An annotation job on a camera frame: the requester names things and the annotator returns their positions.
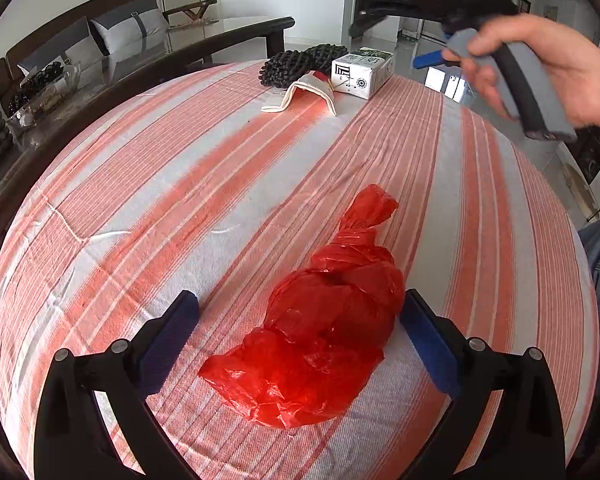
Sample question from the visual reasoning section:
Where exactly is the cream red fabric pouch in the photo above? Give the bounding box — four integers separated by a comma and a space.
260, 71, 338, 117

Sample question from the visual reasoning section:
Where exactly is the person's right hand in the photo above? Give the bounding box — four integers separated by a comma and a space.
442, 12, 600, 131

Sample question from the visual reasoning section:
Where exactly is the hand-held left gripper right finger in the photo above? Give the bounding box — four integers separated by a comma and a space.
399, 287, 566, 480

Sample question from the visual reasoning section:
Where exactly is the black foam fruit net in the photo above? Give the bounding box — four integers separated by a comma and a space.
302, 44, 348, 63
258, 50, 313, 88

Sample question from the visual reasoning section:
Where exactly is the red plastic bag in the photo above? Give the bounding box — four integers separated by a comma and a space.
198, 184, 406, 430

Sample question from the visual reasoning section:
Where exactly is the grey white cushion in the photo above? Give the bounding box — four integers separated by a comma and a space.
89, 0, 170, 56
17, 16, 95, 78

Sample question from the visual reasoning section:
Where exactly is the orange white striped tablecloth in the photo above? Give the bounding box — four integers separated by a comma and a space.
0, 57, 600, 480

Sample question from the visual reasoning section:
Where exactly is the white green carton box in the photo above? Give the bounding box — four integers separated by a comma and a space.
331, 47, 395, 101

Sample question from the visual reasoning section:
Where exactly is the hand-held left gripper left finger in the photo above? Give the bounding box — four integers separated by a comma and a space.
32, 290, 201, 480

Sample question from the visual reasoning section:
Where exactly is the glass fruit bowl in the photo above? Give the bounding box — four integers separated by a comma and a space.
7, 61, 83, 128

